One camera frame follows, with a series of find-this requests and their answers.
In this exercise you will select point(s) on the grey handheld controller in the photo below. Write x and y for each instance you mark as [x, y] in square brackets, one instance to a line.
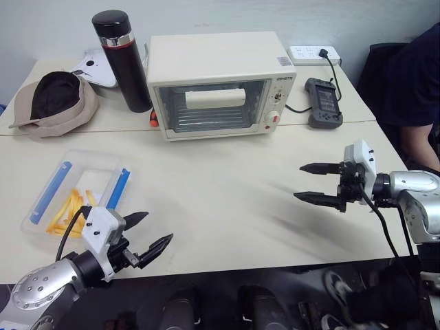
[323, 103]

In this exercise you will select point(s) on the cream toaster oven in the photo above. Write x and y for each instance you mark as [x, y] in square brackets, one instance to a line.
[216, 55]

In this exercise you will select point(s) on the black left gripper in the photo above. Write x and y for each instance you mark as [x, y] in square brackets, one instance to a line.
[118, 258]

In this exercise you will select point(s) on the dark rounded shape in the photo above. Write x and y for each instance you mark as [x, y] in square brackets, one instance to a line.
[264, 307]
[178, 309]

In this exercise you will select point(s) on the person in dark blue shirt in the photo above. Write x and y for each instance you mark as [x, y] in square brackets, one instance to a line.
[416, 79]

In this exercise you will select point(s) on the white power strip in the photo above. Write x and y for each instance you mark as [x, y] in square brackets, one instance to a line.
[309, 55]

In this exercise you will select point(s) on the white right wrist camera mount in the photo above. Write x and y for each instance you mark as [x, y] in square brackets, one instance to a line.
[362, 154]

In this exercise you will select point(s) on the yellow french fry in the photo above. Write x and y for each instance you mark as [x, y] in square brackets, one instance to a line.
[92, 197]
[73, 203]
[60, 228]

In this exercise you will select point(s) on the black white sneaker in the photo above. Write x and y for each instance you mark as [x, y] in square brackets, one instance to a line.
[338, 287]

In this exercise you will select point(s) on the clear plastic container blue clips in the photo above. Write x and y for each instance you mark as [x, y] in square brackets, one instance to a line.
[51, 192]

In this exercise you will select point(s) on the beige cap black lining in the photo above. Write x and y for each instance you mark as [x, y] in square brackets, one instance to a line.
[65, 113]

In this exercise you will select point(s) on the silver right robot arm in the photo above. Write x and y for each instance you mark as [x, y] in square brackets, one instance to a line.
[412, 189]

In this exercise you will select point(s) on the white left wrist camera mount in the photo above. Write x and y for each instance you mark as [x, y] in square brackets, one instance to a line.
[99, 227]

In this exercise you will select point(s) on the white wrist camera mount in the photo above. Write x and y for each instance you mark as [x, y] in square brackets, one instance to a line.
[99, 227]
[362, 154]

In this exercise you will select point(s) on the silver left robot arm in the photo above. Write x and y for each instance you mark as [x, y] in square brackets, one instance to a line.
[38, 287]

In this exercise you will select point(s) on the black thermos bottle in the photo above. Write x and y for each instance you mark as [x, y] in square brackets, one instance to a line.
[127, 68]

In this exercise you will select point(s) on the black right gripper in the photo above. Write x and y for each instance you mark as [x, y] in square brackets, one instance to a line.
[350, 187]

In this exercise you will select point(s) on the white plastic device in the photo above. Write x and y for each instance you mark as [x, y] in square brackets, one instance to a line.
[101, 70]

